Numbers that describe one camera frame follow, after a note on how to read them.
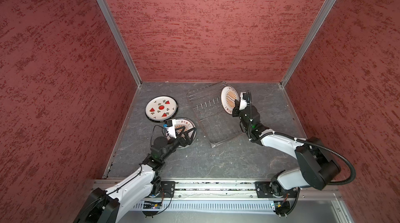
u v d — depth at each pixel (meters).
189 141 0.71
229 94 0.90
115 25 0.88
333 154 0.41
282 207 0.71
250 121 0.64
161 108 1.01
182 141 0.71
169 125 0.70
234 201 0.72
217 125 0.96
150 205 0.73
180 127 0.81
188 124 0.95
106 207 0.41
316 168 0.44
